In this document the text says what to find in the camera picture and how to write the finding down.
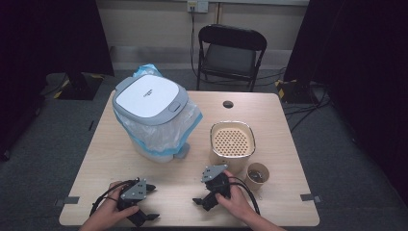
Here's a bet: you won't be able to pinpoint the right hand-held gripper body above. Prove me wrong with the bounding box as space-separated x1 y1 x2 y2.
200 164 232 212

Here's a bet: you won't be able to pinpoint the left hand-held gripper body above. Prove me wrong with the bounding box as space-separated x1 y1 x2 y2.
116 177 148 219

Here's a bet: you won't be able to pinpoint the person's left hand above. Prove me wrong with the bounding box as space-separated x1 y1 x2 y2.
86 180 140 231

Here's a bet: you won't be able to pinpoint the person's right hand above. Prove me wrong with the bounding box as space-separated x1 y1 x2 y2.
215 169 258 224

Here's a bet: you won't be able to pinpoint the beige container with perforated strainer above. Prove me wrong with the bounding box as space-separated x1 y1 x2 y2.
208 120 257 176

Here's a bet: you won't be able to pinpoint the brown paper cup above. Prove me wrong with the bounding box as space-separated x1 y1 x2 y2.
244 162 270 193

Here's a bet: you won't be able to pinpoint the white lidded trash bin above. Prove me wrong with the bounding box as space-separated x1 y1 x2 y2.
113 63 204 158

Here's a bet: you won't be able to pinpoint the grey tape strip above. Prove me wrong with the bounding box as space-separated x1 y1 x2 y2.
53 195 81 207
299 192 322 203

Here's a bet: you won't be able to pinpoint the grey white-lidded trash can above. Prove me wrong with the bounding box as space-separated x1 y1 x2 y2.
112 73 191 164

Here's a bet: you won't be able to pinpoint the yellow-black striped stand base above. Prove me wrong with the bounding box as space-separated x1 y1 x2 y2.
274 78 319 104

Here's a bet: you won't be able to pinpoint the black folding chair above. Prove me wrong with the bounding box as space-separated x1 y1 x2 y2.
195 23 268 93

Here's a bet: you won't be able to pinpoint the black stand base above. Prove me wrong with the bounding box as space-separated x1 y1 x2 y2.
57 71 105 101

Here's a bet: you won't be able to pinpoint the dark curtain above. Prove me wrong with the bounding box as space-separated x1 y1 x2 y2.
0 0 115 162
283 0 408 206

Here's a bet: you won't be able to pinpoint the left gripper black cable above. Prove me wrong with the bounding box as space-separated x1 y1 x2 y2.
89 179 140 217

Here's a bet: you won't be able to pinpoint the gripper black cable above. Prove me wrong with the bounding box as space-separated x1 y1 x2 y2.
89 179 140 217
228 175 262 216

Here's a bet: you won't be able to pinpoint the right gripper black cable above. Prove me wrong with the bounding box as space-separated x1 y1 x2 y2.
228 175 262 216

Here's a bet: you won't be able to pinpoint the black floor cables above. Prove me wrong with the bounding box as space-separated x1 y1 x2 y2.
256 66 333 133

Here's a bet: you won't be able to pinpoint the black wall cable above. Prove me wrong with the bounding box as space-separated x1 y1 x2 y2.
190 9 208 82

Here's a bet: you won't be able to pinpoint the white wall outlet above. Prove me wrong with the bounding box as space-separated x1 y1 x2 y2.
187 0 210 14

